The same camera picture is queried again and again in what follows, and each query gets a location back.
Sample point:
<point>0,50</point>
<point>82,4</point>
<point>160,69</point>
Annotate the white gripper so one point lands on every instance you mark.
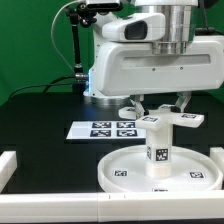
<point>132,69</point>

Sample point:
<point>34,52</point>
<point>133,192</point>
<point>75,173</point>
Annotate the white cross-shaped table base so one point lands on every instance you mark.
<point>156,119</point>

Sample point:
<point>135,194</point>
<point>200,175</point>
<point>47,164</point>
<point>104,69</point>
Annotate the white round table top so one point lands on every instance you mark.
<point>129,169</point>

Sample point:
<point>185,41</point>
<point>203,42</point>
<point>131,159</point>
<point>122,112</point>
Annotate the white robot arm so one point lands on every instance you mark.
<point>154,50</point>

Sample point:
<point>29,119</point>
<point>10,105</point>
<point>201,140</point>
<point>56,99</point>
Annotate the white right barrier block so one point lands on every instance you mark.
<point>217,155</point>

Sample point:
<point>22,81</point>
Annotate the white barrier block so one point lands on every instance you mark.
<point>8,165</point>
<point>217,155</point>

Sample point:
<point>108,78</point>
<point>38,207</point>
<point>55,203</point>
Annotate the white marker sheet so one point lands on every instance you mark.
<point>112,130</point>

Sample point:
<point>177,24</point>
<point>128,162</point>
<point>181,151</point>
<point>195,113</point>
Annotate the white left barrier block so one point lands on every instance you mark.
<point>8,165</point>

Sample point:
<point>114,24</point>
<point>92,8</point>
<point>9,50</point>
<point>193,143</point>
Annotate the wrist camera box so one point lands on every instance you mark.
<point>138,27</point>

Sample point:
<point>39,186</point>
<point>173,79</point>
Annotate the white front barrier rail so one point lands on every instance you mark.
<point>106,207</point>

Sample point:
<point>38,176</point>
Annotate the black camera stand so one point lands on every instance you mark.
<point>81,15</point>

